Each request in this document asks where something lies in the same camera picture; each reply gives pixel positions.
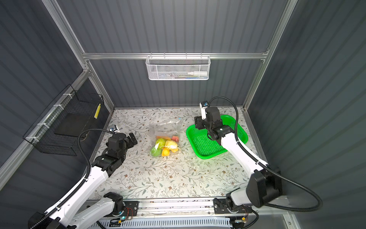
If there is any clear zip top bag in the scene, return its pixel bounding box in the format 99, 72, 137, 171
149, 118, 183, 157

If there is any white bottle in basket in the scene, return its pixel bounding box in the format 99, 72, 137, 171
187, 71, 208, 78

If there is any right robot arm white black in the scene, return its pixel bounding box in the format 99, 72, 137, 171
194, 102, 283, 210

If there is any red toy apple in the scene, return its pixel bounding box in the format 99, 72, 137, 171
171, 135, 179, 143

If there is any white wire mesh basket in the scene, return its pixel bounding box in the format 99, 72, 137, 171
145, 56, 211, 81

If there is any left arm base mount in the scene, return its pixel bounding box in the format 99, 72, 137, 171
105, 201, 139, 218

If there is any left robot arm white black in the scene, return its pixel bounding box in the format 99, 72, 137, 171
28, 132, 138, 229

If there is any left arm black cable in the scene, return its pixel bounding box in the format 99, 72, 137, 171
28, 128, 115, 229

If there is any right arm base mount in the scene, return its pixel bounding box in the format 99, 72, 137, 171
213, 198, 253, 215

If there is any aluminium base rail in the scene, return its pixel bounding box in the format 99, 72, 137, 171
75, 196, 289, 219

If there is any black pad in basket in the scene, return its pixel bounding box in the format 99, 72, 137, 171
54, 114, 96, 137

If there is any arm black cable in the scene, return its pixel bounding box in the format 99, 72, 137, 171
28, 128, 115, 229
208, 96, 324, 229

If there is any green plastic basket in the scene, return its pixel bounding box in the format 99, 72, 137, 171
186, 114, 248, 159

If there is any green toy fruit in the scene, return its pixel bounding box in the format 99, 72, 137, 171
155, 138, 166, 149

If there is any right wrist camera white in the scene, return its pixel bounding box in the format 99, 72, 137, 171
200, 101, 209, 120

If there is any yellow toy lemon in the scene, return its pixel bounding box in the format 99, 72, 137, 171
162, 148, 170, 156

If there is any yellow green toy pear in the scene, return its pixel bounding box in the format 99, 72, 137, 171
165, 140, 179, 150

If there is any black wire mesh basket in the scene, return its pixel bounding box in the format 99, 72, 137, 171
23, 87, 104, 156

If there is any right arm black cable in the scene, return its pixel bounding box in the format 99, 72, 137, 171
208, 96, 324, 229

